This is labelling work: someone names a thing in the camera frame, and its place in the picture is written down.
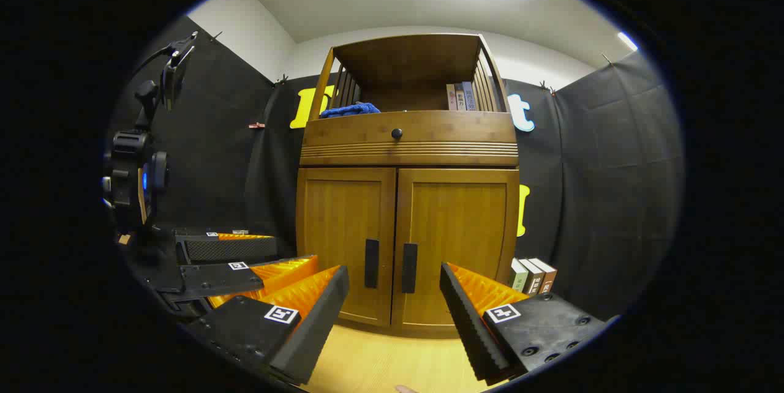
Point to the small ceiling light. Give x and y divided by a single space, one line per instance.
628 41

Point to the wooden double-door shoe cabinet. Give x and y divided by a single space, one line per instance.
404 62

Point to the black binder clip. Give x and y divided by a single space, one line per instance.
546 87
282 79

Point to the wooden shoe cabinet door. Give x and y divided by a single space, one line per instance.
459 221
340 215

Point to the reddish brown book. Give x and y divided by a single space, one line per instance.
546 276

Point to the brown spine book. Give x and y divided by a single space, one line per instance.
460 97

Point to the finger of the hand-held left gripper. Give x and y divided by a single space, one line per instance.
208 281
233 250

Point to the pale blue spine book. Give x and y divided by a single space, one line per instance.
470 95

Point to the black backdrop cloth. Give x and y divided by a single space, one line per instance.
612 197

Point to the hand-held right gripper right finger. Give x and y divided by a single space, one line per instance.
468 325

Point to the wooden cabinet drawer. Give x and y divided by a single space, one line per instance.
453 130

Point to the pink spine book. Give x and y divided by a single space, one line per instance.
451 98

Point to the blue cloth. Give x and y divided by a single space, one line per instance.
349 110

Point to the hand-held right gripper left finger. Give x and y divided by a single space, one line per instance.
309 332

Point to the green and white book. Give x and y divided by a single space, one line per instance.
517 276

